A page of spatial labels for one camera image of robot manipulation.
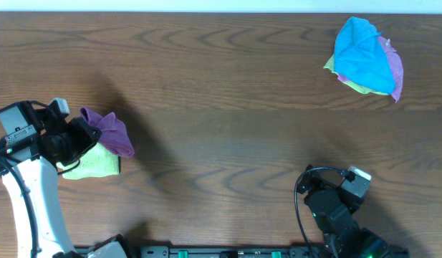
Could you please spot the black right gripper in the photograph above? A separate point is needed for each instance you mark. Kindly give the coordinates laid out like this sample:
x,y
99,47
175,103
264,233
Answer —
x,y
314,179

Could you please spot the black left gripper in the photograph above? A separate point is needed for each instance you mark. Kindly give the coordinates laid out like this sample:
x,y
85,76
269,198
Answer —
x,y
87,132

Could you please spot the purple microfiber cloth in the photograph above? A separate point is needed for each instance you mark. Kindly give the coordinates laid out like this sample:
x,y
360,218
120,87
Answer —
x,y
114,135

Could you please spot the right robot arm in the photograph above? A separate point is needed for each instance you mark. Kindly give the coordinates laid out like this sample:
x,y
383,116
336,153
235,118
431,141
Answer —
x,y
333,195

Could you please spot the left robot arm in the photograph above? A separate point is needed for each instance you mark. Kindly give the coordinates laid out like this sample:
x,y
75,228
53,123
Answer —
x,y
32,181

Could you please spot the folded light green cloth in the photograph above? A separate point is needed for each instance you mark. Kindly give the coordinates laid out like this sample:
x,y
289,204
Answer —
x,y
98,162

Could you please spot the yellow-green cloth in pile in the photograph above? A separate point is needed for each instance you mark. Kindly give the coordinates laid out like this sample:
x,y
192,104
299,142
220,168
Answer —
x,y
343,79

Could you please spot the blue cloth in pile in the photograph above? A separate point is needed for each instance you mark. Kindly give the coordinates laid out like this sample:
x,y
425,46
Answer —
x,y
359,56

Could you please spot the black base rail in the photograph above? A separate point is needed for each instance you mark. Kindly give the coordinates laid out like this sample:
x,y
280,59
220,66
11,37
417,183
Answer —
x,y
242,252

